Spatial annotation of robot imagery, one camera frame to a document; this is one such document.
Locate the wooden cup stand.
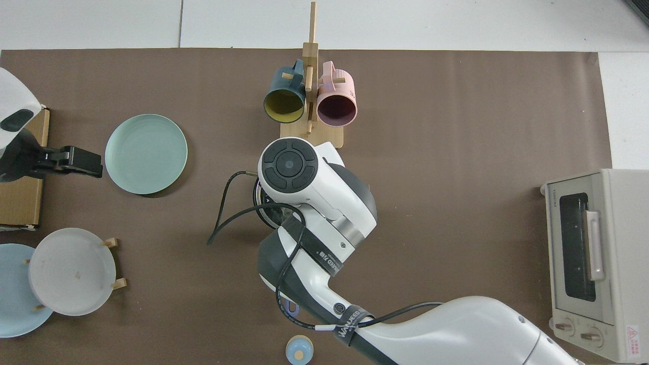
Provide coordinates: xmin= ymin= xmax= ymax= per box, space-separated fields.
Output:
xmin=280 ymin=1 xmax=345 ymax=150

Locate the wire basket with wooden floor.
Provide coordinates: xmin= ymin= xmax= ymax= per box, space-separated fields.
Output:
xmin=0 ymin=104 xmax=51 ymax=232

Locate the brown table cloth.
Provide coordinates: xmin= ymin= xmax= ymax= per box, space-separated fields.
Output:
xmin=0 ymin=48 xmax=613 ymax=365

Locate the black flat object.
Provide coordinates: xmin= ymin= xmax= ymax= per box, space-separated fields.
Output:
xmin=625 ymin=0 xmax=649 ymax=27

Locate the small blue round thing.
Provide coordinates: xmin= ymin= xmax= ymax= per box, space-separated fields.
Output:
xmin=285 ymin=336 xmax=314 ymax=365

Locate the wooden plate rack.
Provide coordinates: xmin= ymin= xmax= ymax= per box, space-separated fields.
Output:
xmin=23 ymin=237 xmax=128 ymax=311

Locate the pale green plate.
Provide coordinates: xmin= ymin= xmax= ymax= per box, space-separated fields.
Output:
xmin=104 ymin=114 xmax=189 ymax=196

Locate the pale toaster oven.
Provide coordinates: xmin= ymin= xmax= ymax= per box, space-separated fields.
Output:
xmin=540 ymin=168 xmax=649 ymax=363

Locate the glass lid with blue knob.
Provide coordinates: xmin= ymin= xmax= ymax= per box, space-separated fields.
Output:
xmin=254 ymin=177 xmax=295 ymax=230

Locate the pink ribbed cup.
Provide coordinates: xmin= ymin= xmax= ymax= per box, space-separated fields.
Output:
xmin=316 ymin=61 xmax=358 ymax=127

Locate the white plate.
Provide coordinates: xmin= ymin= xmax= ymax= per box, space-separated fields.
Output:
xmin=28 ymin=228 xmax=117 ymax=317

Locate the dark teal cup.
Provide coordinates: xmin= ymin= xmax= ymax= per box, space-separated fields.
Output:
xmin=263 ymin=59 xmax=308 ymax=124

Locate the dark pot with blue handle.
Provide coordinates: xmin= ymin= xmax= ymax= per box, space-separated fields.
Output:
xmin=252 ymin=176 xmax=302 ymax=319

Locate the light blue plate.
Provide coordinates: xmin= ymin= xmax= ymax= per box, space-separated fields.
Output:
xmin=0 ymin=243 xmax=54 ymax=339

